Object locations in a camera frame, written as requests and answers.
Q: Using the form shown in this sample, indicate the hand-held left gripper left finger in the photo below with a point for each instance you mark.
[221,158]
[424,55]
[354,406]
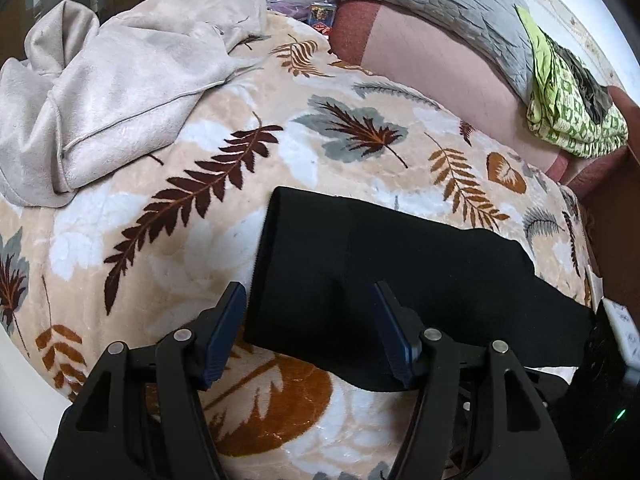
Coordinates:
[225,330]

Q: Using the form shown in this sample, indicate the purple cloth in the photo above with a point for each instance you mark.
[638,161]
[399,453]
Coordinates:
[290,7]

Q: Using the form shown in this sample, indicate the pink blanket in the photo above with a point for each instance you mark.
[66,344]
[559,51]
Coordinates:
[425,60]

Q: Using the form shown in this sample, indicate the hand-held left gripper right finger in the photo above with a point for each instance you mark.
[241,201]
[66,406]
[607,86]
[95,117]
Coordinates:
[395,340]

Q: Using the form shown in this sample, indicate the grey quilted blanket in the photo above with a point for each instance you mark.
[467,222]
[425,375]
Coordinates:
[425,0]

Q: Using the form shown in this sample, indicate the small colourful box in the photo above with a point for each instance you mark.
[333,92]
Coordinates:
[321,15]

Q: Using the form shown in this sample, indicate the green patterned quilt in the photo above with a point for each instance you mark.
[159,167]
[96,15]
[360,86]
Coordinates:
[565,120]

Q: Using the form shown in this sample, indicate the white bed frame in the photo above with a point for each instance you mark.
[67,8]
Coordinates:
[25,385]

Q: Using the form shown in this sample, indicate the brown cushion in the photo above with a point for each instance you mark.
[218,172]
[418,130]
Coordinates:
[620,210]

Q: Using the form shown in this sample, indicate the black pants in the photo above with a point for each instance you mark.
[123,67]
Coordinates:
[325,260]

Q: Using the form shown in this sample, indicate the dark olive garment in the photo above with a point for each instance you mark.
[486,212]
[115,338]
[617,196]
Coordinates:
[590,85]

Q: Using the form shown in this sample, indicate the leaf print blanket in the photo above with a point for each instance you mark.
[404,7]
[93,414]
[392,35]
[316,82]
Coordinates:
[175,270]

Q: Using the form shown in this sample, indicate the beige fleece garment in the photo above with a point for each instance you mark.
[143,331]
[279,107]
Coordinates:
[125,100]

